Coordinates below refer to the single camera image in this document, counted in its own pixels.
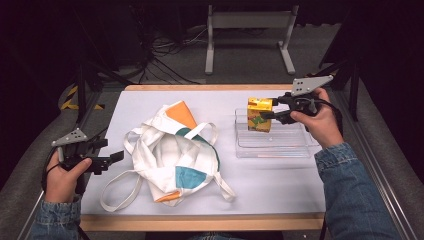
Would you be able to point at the white tote bag coloured patches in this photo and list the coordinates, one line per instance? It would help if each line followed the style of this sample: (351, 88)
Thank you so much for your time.
(170, 156)

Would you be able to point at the clear plastic tray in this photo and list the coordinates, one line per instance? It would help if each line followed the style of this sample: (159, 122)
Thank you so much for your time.
(276, 143)

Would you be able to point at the wooden table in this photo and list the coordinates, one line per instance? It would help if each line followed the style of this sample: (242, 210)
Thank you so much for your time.
(200, 222)

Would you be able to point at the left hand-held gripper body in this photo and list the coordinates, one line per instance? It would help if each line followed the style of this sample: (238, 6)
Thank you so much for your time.
(71, 136)

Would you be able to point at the white table mat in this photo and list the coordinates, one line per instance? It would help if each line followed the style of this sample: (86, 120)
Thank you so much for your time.
(266, 186)

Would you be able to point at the yellow black floor tape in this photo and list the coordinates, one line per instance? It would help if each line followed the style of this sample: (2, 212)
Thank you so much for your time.
(68, 104)

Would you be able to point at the person's right hand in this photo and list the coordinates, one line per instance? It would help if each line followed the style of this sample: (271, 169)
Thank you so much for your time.
(323, 125)

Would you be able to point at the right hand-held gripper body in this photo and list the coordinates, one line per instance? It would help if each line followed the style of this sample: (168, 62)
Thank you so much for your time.
(306, 85)

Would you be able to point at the person's denim legs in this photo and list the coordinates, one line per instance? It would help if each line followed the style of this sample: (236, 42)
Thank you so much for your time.
(213, 236)

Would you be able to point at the yellow juice carton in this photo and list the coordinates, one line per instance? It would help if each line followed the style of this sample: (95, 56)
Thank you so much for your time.
(258, 116)

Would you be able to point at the person's left hand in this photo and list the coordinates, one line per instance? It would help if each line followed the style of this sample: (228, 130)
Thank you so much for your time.
(63, 185)

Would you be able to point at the black tripod stand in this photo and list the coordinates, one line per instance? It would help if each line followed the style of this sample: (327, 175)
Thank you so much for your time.
(354, 93)
(81, 90)

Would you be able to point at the white metal stand frame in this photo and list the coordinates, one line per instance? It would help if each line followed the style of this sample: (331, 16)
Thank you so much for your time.
(250, 20)

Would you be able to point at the aluminium rail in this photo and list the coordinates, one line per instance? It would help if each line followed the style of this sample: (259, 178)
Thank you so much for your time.
(383, 180)

